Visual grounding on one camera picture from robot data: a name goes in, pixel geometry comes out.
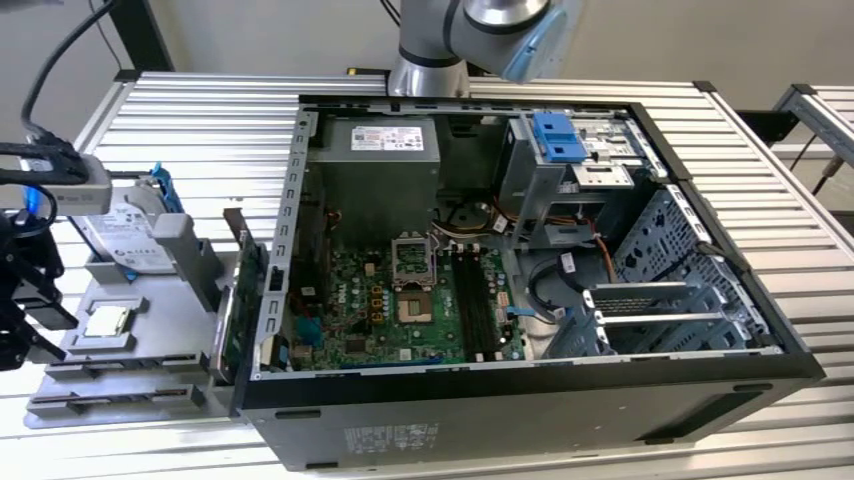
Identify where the RAM slot with white latches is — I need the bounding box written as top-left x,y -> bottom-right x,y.
474,243 -> 507,362
459,243 -> 491,362

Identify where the silver hard disk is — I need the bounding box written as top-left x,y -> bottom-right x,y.
66,182 -> 179,276

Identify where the silver CPU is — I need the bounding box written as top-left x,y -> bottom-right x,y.
79,305 -> 132,335

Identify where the grey parts rack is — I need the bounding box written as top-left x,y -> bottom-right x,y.
23,212 -> 275,431

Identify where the green graphics card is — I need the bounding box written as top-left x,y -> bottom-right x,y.
204,207 -> 274,384

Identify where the green motherboard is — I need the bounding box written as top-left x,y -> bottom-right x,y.
290,239 -> 535,372

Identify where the grey power supply unit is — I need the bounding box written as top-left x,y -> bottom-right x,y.
307,113 -> 442,251

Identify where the metal socket cover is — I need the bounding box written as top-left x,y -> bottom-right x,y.
390,230 -> 434,292

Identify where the blue expansion slot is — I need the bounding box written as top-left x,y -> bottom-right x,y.
338,355 -> 447,371

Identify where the CPU socket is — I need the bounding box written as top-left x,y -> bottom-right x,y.
398,291 -> 440,326

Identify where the black and grey PC case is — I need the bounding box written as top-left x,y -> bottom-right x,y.
236,92 -> 829,474

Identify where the grey metal drive cage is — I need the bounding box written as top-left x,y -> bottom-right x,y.
497,112 -> 669,251

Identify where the blue drive bay latch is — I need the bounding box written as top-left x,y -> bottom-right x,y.
531,112 -> 581,164

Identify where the grey metal disk bay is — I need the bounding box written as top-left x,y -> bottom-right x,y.
579,279 -> 782,359

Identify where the black rectangular object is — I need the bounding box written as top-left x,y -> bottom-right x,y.
737,108 -> 801,147

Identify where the small metal slat table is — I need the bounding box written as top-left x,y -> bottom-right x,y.
773,83 -> 854,166

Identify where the blue camera cable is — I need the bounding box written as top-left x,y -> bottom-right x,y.
23,185 -> 62,231

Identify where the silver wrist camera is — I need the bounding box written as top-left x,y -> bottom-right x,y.
17,154 -> 114,217

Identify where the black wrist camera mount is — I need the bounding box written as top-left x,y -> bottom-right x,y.
0,141 -> 92,187

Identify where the thick black wrist cable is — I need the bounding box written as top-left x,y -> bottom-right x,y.
19,0 -> 119,144

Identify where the black metal post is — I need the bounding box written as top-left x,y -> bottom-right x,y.
103,0 -> 176,72

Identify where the wire locking lever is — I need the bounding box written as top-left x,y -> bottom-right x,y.
426,230 -> 443,294

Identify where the white and yellow wire bundle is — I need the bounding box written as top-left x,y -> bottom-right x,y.
430,219 -> 513,244

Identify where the orange data wire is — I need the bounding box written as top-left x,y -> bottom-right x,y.
595,233 -> 617,287

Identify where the cable with silver plug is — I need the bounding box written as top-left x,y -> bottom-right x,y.
791,132 -> 843,197

